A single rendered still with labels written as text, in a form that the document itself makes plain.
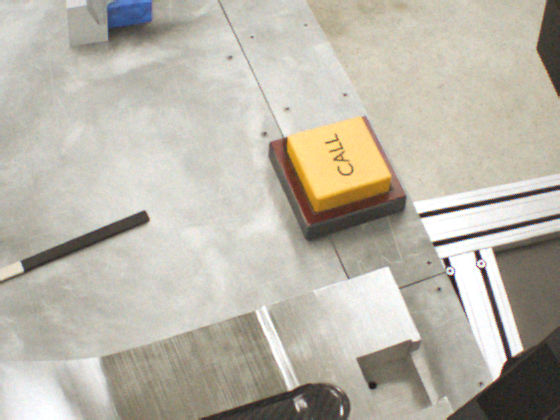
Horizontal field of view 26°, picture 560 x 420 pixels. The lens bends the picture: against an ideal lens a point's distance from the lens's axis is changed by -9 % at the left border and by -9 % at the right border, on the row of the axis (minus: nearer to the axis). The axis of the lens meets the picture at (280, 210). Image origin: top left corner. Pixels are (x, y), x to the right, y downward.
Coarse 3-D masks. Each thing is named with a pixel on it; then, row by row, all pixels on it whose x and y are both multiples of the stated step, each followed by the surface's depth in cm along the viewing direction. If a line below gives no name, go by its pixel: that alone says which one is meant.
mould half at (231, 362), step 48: (336, 288) 86; (384, 288) 86; (192, 336) 84; (240, 336) 84; (288, 336) 83; (336, 336) 84; (384, 336) 84; (0, 384) 77; (48, 384) 79; (96, 384) 81; (144, 384) 82; (192, 384) 82; (240, 384) 82; (288, 384) 82; (336, 384) 82
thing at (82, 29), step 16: (80, 0) 104; (128, 0) 105; (144, 0) 105; (160, 0) 108; (80, 16) 104; (112, 16) 106; (128, 16) 106; (144, 16) 107; (80, 32) 106; (96, 32) 107
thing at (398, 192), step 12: (372, 132) 101; (276, 144) 100; (384, 156) 100; (288, 168) 99; (288, 180) 98; (396, 180) 99; (300, 192) 98; (396, 192) 98; (300, 204) 97; (360, 204) 97; (372, 204) 97; (312, 216) 97; (324, 216) 97; (336, 216) 97
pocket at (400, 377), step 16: (384, 352) 84; (400, 352) 85; (416, 352) 85; (368, 368) 85; (384, 368) 85; (400, 368) 85; (416, 368) 84; (368, 384) 85; (384, 384) 85; (400, 384) 85; (416, 384) 85; (432, 384) 83; (384, 400) 84; (400, 400) 84; (416, 400) 84; (432, 400) 83; (384, 416) 83; (400, 416) 83
